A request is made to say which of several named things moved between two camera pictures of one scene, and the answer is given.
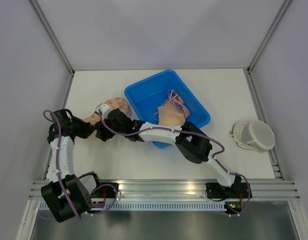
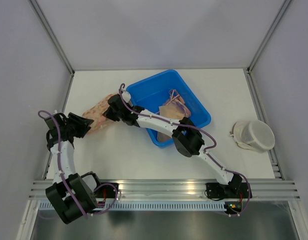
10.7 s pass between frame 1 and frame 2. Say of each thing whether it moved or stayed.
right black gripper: moved
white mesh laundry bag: stayed
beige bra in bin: stayed
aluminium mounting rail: stayed
